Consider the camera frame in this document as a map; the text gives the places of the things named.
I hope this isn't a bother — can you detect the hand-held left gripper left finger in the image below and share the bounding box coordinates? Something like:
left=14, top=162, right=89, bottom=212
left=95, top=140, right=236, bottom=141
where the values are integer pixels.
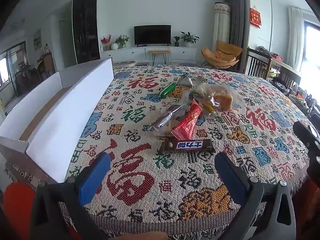
left=29, top=151, right=112, bottom=240

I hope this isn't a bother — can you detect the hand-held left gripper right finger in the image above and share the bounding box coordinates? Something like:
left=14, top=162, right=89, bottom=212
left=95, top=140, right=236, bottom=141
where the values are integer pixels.
left=214, top=151, right=297, bottom=240

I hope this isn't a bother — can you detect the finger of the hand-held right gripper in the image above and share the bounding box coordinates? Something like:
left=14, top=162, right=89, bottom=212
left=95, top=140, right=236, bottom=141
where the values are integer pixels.
left=292, top=121, right=320, bottom=180

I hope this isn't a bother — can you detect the brown chocolate bar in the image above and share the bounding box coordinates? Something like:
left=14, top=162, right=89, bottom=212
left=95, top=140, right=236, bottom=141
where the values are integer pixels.
left=157, top=139, right=216, bottom=155

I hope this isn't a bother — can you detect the red snack packet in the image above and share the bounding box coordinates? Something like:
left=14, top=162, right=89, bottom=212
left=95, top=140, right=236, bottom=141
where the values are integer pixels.
left=172, top=99, right=205, bottom=140

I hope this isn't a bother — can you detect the white cardboard box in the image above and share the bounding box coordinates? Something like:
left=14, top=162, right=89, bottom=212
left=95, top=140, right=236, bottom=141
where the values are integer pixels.
left=0, top=58, right=114, bottom=183

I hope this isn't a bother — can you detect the clear long snack packet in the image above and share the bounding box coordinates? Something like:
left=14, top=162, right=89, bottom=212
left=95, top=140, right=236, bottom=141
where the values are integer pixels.
left=180, top=87, right=194, bottom=105

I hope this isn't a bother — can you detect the printed woven blanket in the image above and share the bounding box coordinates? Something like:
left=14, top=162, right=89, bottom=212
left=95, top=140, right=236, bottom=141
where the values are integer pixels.
left=5, top=65, right=315, bottom=240

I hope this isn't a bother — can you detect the wooden desk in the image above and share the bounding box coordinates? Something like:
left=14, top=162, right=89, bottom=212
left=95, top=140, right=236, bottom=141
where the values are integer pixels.
left=272, top=57, right=303, bottom=90

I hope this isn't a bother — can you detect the small bun packet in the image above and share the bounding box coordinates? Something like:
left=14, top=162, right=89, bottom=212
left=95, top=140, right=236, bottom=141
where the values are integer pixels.
left=200, top=100, right=217, bottom=114

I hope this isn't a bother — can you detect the clear bread bag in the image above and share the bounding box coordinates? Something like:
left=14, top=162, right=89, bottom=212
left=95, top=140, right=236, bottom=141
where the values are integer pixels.
left=195, top=82, right=244, bottom=112

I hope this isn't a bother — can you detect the dark wooden chair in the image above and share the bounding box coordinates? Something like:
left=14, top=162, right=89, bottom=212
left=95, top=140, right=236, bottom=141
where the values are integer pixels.
left=244, top=47, right=273, bottom=80

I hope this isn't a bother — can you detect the person's red clothing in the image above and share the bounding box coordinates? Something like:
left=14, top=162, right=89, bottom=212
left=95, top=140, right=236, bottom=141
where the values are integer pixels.
left=2, top=177, right=320, bottom=240

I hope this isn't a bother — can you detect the white sheer curtain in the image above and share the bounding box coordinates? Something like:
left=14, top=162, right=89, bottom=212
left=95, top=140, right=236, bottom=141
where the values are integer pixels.
left=288, top=6, right=304, bottom=68

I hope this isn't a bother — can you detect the silver triangular snack packet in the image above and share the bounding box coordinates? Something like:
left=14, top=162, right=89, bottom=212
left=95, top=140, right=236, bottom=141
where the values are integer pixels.
left=177, top=72, right=194, bottom=88

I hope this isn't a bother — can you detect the green sausage stick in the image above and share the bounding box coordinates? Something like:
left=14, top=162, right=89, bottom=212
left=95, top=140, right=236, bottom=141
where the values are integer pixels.
left=159, top=82, right=177, bottom=98

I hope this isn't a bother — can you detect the orange lounge chair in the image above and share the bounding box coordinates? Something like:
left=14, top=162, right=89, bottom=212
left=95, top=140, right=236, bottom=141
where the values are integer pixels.
left=202, top=40, right=243, bottom=69

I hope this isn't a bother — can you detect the brown wooden side cabinet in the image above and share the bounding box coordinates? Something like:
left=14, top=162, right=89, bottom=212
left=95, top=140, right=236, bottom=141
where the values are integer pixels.
left=37, top=52, right=55, bottom=77

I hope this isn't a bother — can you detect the white tv cabinet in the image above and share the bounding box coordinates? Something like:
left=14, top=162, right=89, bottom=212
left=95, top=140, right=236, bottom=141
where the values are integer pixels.
left=99, top=46, right=197, bottom=62

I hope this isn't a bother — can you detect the floral covered standing unit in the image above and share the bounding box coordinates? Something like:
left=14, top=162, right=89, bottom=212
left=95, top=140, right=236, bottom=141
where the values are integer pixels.
left=214, top=2, right=232, bottom=53

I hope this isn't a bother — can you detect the grey curtain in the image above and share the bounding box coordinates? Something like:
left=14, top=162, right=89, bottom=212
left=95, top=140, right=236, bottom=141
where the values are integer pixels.
left=223, top=0, right=250, bottom=48

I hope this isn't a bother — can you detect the white door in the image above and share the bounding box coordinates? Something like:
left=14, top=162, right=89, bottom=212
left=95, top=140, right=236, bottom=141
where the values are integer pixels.
left=59, top=20, right=75, bottom=68

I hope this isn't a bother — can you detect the red flower arrangement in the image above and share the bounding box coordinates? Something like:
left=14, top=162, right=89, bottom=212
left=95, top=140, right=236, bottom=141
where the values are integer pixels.
left=101, top=34, right=112, bottom=51

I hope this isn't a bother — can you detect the bushy green potted plant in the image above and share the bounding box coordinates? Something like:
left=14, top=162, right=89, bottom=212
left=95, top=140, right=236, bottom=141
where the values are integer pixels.
left=115, top=35, right=130, bottom=48

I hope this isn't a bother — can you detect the wooden stool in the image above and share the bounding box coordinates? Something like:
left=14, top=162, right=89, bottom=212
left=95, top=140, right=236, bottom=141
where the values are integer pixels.
left=148, top=50, right=171, bottom=65

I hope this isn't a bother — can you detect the large leafy potted plant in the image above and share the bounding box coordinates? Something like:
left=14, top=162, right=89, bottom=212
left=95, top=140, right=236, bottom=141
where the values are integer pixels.
left=180, top=32, right=200, bottom=48

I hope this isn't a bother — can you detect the tall black cabinet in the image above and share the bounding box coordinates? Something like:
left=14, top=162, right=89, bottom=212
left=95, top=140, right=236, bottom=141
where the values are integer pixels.
left=72, top=0, right=100, bottom=65

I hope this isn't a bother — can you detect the black television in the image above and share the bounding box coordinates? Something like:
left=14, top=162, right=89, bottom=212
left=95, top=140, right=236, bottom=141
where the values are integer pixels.
left=134, top=25, right=172, bottom=47

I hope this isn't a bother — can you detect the red wall hanging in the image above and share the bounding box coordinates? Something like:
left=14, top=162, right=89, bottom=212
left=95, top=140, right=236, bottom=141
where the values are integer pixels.
left=249, top=6, right=262, bottom=28

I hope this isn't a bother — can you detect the framed wall picture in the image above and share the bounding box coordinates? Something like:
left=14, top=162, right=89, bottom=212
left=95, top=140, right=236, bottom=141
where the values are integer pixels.
left=33, top=29, right=42, bottom=50

